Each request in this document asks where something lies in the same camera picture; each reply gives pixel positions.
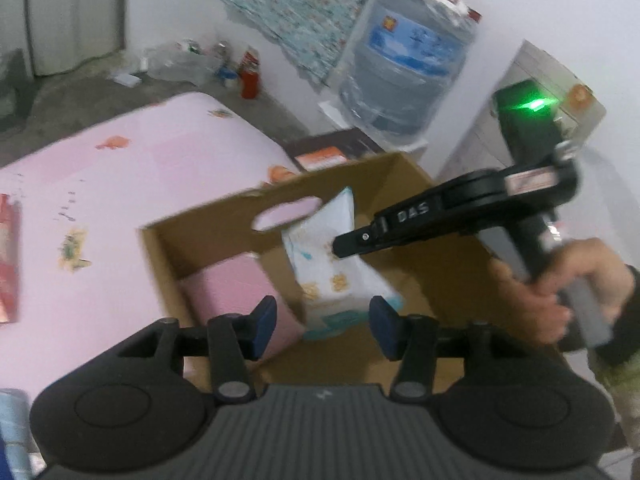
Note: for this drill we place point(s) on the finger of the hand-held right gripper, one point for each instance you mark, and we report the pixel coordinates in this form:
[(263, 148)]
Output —
[(395, 222)]

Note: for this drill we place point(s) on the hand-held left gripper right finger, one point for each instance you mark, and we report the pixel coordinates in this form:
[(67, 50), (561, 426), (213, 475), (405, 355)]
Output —
[(382, 327)]

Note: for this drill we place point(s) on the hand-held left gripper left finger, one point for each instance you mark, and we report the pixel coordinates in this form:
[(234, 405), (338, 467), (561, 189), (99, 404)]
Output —
[(263, 324)]

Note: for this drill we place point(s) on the pink tissue pack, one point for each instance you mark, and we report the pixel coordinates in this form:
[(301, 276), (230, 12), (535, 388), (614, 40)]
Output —
[(230, 285)]

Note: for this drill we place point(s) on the white printed tissue pack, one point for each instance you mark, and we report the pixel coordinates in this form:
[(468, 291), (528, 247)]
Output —
[(332, 270)]

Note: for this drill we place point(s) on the brown cardboard box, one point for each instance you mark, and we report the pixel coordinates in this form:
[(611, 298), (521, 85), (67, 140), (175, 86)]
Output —
[(210, 240)]

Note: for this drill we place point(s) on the person's right forearm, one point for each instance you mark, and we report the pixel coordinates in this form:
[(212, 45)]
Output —
[(622, 360)]

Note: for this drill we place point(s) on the person's right hand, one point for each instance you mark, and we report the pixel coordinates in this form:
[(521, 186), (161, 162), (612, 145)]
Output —
[(530, 307)]

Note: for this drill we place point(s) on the dark brown flat box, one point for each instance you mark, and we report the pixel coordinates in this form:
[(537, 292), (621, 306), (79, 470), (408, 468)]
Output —
[(345, 146)]

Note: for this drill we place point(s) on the large water bottle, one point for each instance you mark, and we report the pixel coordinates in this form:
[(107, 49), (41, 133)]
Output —
[(405, 70)]

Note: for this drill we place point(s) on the pink printed bed sheet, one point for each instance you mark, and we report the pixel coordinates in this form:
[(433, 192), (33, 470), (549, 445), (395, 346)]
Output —
[(125, 185)]

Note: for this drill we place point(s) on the red bottle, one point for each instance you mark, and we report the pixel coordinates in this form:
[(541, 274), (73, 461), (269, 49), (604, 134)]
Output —
[(250, 77)]

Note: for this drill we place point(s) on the patterned blue cloth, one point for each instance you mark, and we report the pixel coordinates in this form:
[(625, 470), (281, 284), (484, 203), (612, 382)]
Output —
[(300, 10)]

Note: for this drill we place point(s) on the red pink wipes packet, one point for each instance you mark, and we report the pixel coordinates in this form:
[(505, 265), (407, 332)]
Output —
[(7, 260)]

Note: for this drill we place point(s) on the clear plastic bag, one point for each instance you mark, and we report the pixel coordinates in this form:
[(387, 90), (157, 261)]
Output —
[(180, 62)]

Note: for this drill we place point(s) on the light blue packet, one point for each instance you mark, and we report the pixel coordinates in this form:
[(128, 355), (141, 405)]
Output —
[(14, 425)]

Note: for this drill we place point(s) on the small white box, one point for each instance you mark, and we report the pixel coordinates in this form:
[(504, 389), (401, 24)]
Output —
[(126, 79)]

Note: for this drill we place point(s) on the white door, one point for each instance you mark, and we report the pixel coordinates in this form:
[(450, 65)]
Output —
[(75, 10)]

